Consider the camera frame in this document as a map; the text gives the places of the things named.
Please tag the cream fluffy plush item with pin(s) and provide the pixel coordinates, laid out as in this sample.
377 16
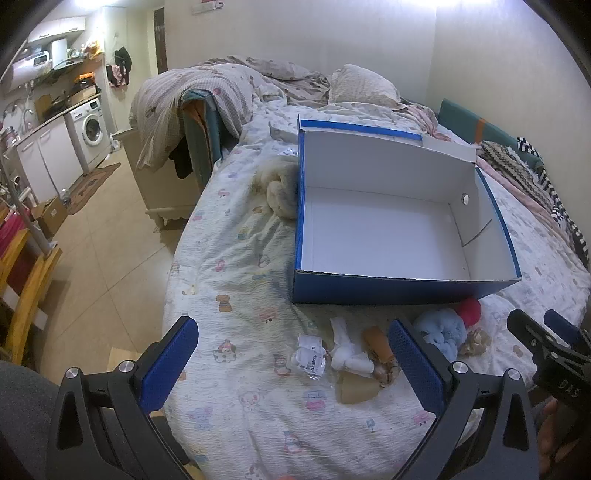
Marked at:
279 187

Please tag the brown doormat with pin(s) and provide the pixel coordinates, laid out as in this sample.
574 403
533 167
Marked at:
90 187

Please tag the brown cardboard box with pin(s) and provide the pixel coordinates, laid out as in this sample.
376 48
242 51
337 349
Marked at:
50 217

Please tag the light blue fluffy scrunchie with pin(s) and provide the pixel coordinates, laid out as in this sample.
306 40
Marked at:
441 330

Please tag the white wall cabinets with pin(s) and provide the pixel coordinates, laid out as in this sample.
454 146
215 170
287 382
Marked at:
57 28

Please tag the beige patterned quilt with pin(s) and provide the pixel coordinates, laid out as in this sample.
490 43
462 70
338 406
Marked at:
207 87

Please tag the yellow wooden chair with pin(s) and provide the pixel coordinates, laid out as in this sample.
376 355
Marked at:
27 286

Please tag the pink rubber toy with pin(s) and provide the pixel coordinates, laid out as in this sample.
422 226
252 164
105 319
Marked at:
470 311

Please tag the pink blanket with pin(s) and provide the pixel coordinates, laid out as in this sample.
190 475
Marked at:
512 189

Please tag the bed with printed sheet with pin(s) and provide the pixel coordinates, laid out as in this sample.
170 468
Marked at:
240 277

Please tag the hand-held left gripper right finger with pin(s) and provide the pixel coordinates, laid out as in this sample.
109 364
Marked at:
415 369

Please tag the beige lace scrunchie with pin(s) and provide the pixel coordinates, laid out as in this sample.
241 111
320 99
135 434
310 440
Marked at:
385 373

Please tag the black hanging garment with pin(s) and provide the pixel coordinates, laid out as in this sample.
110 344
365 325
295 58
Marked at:
123 57

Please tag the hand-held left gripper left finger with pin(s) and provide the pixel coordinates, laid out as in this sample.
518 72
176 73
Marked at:
171 364

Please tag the beige satin scrunchie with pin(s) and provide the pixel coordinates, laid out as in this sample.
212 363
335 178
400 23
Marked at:
474 342

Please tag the crinkled clear plastic wrap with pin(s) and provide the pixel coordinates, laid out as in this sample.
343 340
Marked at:
287 153

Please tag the person's right hand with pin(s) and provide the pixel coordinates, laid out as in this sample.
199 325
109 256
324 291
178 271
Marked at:
554 434

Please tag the brown door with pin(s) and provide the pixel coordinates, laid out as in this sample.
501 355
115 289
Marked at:
160 41

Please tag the white water heater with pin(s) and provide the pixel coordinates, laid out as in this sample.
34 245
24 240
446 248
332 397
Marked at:
59 50

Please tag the pink hanging garment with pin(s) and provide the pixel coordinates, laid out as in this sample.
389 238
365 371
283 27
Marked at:
116 76

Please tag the brown knit patterned blanket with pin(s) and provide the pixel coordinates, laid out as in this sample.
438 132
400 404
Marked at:
505 159

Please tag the blue and white cardboard box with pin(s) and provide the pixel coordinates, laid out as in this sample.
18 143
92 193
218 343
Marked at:
378 230

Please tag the tan cardboard piece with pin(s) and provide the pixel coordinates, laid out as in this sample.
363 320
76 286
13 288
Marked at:
355 390

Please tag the teal padded bed panel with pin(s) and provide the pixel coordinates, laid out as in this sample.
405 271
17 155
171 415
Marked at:
461 120
201 134

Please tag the brown cloth roll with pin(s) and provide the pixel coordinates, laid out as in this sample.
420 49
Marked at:
377 344

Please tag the white washing machine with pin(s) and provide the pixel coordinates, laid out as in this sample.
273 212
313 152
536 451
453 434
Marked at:
90 129

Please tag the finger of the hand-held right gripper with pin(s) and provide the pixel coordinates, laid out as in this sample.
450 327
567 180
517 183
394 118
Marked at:
565 330
531 334

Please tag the beige pillow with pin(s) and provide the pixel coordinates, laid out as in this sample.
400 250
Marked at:
364 83

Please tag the clear bag with labels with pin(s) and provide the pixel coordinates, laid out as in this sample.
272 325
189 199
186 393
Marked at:
309 357

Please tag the white kitchen cabinets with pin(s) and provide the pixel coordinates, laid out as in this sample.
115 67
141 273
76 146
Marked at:
46 157

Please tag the person's grey clothing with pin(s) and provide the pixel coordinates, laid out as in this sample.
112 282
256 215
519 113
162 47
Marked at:
25 415

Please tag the black and white striped cloth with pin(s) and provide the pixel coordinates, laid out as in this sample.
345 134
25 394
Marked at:
551 189

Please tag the black hanging cloth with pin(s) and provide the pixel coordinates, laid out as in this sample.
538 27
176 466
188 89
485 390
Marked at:
182 159

